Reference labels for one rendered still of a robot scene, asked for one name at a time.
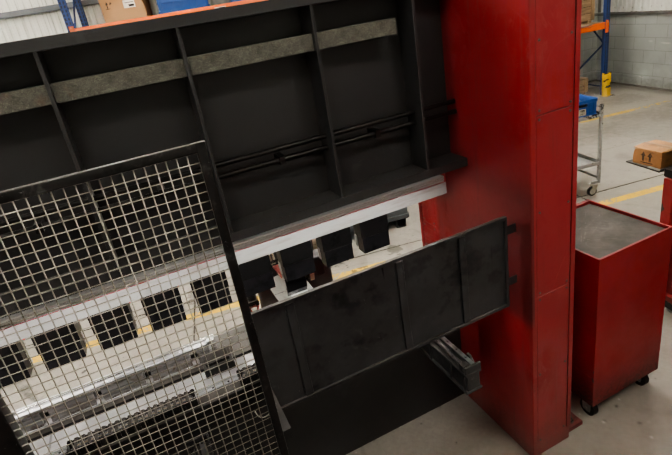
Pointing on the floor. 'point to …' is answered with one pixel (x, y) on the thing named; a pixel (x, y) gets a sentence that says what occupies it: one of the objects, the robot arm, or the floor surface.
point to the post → (10, 444)
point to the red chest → (616, 300)
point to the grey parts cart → (591, 157)
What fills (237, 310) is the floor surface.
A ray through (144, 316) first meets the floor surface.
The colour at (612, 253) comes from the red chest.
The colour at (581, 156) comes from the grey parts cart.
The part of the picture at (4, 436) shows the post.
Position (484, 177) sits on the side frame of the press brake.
